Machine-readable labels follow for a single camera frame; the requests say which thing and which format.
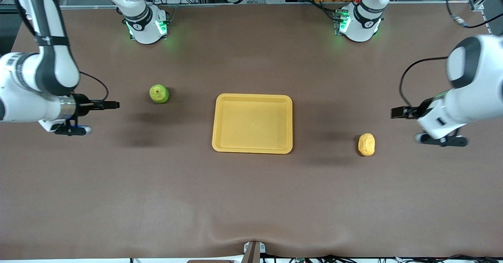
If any yellow plastic tray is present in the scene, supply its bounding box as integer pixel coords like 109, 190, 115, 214
212, 93, 294, 154

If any metal table clamp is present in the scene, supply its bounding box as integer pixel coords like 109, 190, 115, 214
243, 241, 266, 263

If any yellow potato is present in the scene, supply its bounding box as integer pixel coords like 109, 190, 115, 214
358, 133, 375, 157

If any green apple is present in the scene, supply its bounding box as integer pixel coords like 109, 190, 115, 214
149, 84, 170, 104

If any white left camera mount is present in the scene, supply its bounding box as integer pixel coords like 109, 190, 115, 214
417, 98, 461, 140

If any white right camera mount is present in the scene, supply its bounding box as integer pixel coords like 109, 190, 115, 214
39, 118, 65, 133

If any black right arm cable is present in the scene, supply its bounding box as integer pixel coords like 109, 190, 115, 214
9, 0, 108, 103

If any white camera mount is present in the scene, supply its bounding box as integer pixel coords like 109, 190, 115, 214
417, 98, 461, 140
39, 118, 65, 133

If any brown table mat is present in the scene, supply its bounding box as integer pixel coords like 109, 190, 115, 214
0, 2, 503, 260

